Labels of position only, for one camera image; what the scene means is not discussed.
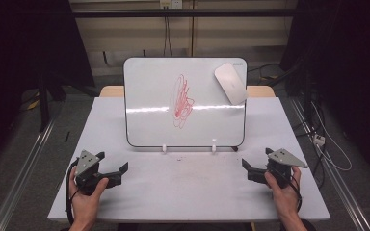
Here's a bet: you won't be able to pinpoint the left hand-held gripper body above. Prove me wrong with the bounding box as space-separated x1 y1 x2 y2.
73 149 123 196

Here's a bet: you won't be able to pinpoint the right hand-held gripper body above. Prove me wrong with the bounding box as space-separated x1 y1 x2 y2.
247 147 308 190

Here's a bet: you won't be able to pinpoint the white whiteboard eraser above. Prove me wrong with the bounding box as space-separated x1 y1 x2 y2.
214 62 249 106

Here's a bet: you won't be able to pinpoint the person's right hand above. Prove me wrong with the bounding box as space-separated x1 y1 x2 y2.
264 167 304 219

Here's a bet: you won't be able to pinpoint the person's left hand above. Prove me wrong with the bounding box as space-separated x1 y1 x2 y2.
68 167 110 224

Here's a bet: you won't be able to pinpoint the white power strip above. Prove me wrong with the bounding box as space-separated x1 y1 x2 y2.
312 133 327 147

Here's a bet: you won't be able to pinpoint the wooden table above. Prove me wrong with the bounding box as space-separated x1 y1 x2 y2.
99 85 277 98

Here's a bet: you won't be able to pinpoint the black metal stand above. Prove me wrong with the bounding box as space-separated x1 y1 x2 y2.
38 72 51 133

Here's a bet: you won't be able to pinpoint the black curtain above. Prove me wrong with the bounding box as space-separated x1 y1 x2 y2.
278 0 370 182
0 0 96 176

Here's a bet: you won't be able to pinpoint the black horizontal bar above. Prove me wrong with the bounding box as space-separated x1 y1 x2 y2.
71 8 299 18

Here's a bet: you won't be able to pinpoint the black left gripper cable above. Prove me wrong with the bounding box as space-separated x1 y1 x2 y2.
64 159 79 225

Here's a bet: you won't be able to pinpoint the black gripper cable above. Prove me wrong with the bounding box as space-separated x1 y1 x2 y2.
278 169 304 214
64 159 79 225

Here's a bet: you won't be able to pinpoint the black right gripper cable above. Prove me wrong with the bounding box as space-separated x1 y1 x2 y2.
278 169 304 214

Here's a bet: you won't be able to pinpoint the white floor cable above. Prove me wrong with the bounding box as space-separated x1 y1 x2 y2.
310 101 354 172

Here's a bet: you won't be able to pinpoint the aluminium floor rail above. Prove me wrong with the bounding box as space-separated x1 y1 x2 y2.
0 112 61 231
288 95 370 231

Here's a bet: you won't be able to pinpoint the black floor cable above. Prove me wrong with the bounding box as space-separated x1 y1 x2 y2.
247 62 281 82

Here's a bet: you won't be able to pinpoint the white whiteboard with black frame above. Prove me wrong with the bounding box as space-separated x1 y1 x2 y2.
122 57 249 149

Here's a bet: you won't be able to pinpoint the black hanging cables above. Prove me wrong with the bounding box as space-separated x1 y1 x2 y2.
163 15 173 58

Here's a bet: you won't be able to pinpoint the white wall socket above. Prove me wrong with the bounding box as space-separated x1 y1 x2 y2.
159 0 184 10

